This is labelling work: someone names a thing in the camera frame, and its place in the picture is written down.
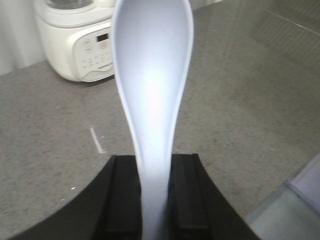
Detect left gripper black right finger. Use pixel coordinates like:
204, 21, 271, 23
168, 153, 259, 240

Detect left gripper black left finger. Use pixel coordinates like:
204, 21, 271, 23
13, 155, 142, 240

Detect light blue plastic spoon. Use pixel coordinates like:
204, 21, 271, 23
111, 0, 194, 240

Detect white blender with clear jar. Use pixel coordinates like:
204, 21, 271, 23
33, 0, 116, 82

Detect grey pleated curtain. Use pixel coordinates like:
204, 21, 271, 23
0, 0, 46, 75

